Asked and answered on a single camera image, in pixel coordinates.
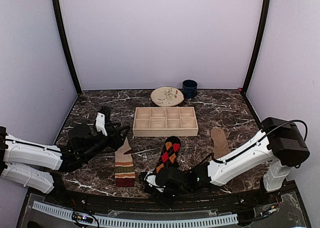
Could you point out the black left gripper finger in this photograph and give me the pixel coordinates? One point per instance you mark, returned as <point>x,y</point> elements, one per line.
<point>113,143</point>
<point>119,131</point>

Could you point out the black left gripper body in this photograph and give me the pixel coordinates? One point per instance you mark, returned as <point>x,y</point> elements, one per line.
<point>91,151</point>

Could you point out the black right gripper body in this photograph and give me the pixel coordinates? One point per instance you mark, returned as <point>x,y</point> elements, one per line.
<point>181,191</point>

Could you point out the black argyle sock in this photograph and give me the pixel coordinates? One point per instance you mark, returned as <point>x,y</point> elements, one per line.
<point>169,154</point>

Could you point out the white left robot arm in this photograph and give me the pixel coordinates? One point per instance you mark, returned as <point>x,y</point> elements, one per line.
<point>35,165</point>

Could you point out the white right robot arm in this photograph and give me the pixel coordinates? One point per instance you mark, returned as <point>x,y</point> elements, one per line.
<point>279,142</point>

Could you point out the beige striped sock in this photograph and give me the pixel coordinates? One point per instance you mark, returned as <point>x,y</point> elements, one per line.
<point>124,172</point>

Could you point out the wooden compartment tray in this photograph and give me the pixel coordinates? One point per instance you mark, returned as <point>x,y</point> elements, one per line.
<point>165,122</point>

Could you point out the tan plain sock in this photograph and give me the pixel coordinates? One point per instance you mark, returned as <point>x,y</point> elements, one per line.
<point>220,144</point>

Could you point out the patterned ceramic plate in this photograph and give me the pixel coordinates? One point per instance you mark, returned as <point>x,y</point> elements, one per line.
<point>167,96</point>

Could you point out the dark blue mug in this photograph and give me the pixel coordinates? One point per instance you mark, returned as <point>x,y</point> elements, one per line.
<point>189,89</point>

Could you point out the white slotted cable duct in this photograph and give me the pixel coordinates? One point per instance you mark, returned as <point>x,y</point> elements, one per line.
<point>84,220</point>

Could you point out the left black corner post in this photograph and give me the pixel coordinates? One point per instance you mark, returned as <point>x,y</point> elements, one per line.
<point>65,45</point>

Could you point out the black corner post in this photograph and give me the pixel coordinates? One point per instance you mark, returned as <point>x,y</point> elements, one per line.
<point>65,45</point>
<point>257,45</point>

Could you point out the right black corner post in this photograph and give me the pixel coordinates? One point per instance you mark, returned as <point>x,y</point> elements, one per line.
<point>257,45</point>

